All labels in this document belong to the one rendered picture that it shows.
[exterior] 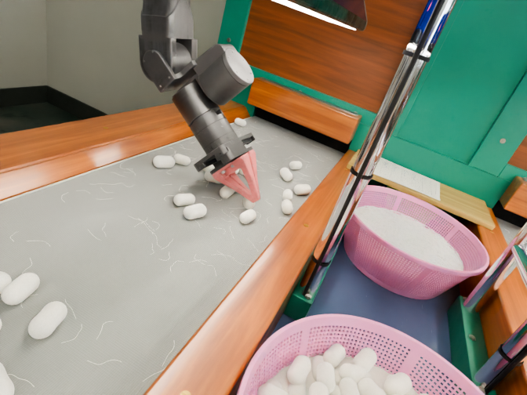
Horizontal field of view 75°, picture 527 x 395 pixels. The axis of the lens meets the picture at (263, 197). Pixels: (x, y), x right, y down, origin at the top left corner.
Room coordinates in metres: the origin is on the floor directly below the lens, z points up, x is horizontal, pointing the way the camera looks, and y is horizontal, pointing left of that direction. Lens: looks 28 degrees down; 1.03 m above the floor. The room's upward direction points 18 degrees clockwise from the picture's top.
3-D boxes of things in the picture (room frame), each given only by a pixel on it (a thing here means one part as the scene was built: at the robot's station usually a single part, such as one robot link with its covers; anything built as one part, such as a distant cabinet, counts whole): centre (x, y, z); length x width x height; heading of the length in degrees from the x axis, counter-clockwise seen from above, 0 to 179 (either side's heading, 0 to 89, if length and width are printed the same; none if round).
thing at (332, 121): (0.94, -0.03, 0.83); 0.30 x 0.06 x 0.07; 74
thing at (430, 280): (0.59, -0.28, 0.72); 0.27 x 0.27 x 0.10
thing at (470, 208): (0.80, -0.34, 0.77); 0.33 x 0.15 x 0.01; 74
